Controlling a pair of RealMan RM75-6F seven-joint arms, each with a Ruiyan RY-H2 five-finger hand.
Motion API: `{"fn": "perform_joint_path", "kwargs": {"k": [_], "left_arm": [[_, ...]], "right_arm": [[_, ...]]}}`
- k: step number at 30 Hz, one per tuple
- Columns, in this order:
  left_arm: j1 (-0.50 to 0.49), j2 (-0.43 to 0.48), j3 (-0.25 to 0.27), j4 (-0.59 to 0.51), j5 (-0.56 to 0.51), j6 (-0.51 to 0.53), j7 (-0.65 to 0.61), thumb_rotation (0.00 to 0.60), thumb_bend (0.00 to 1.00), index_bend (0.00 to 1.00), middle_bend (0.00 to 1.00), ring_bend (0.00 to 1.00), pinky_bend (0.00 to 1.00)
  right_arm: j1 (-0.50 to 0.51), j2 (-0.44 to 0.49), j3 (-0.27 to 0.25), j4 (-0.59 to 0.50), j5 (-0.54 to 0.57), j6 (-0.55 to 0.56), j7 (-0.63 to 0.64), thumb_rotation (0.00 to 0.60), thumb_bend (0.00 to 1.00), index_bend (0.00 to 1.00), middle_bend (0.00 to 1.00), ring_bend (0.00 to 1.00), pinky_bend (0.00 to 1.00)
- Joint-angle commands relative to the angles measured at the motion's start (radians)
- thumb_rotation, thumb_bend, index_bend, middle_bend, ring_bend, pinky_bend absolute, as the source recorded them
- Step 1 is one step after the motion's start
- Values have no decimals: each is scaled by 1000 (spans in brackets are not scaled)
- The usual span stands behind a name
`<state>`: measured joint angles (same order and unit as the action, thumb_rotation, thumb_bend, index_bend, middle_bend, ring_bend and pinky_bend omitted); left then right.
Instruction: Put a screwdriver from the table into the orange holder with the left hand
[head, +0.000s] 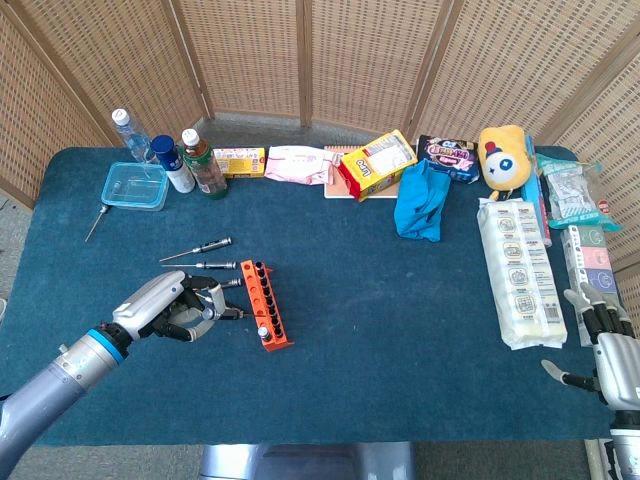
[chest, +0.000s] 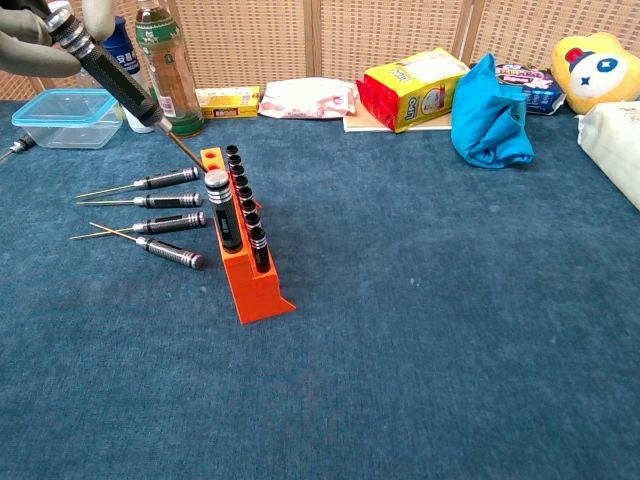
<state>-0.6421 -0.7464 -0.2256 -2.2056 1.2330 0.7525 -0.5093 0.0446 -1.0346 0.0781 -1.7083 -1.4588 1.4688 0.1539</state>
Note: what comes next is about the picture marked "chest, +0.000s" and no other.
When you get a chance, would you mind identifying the yellow plush toy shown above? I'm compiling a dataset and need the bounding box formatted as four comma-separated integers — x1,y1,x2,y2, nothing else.
551,31,640,115

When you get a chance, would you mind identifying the pink wet wipes pack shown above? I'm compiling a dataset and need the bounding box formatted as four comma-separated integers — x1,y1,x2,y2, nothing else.
258,77,360,121

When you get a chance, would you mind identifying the clear plastic water bottle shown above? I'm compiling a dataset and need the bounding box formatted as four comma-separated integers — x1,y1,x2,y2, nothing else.
63,69,112,92

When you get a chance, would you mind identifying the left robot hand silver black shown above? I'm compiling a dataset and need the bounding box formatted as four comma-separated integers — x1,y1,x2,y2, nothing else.
0,0,116,79

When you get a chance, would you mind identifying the dark purple printed package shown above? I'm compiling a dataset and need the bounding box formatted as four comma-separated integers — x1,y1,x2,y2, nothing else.
493,62,569,116

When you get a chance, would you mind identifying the clear container with blue lid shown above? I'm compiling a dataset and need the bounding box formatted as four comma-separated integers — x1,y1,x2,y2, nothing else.
10,88,125,150

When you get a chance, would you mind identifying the wicker folding screen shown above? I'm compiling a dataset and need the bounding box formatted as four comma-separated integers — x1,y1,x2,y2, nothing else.
0,0,640,101

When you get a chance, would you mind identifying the yellow red snack bag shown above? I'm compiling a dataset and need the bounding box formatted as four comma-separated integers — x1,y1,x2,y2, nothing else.
355,47,471,134

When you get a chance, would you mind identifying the large black-handled screwdriver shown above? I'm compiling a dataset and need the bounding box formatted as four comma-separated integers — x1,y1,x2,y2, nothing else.
204,169,245,253

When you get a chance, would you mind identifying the blue cloth bag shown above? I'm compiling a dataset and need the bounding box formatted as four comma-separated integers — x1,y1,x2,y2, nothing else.
449,52,536,170

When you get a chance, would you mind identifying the white soft tissue pack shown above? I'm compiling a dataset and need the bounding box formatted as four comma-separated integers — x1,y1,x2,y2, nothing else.
577,99,640,212

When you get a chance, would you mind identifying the white bottle with blue cap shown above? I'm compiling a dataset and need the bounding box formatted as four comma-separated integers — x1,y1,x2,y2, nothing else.
102,15,161,135

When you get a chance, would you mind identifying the yellow cardboard box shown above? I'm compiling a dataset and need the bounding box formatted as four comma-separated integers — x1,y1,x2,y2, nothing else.
194,86,262,120

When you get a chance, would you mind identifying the green-label tea bottle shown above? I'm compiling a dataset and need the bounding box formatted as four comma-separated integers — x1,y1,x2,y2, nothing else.
134,0,206,139

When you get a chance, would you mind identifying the orange tool holder stand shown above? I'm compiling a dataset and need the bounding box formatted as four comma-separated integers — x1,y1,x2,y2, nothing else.
199,146,297,325

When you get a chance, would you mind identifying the slim black silver screwdriver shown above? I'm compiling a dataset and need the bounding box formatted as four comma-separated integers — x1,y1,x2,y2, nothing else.
44,1,209,174
74,167,200,200
77,192,204,209
89,222,206,270
69,211,208,241

